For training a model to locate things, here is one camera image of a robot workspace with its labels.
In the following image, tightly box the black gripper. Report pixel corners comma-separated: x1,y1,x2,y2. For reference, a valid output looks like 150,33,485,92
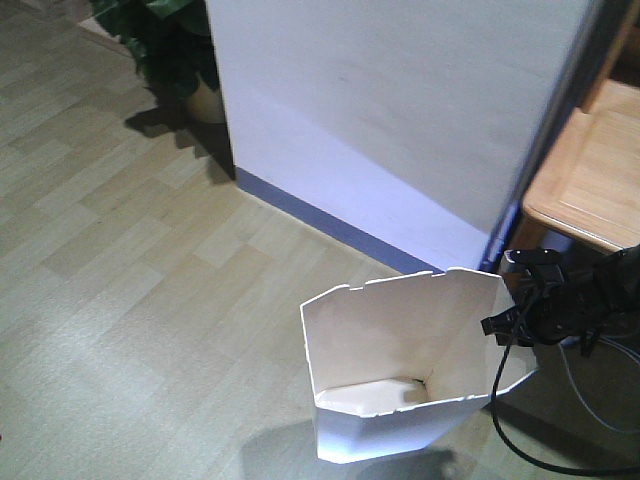
481,284,600,347

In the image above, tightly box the white trash bin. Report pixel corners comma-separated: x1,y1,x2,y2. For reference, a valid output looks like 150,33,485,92
300,267,537,464

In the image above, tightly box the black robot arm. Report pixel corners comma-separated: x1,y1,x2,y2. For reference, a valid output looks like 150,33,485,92
481,246,639,356

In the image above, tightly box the wooden desk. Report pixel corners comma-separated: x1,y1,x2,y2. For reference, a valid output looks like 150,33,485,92
498,1,639,253

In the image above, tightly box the green potted plant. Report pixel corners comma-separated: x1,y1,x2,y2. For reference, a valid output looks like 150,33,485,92
91,0,226,124

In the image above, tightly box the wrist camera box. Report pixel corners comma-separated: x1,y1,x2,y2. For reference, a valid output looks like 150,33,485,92
499,248,566,289

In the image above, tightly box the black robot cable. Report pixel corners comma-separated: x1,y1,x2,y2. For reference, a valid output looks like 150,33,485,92
490,299,640,476

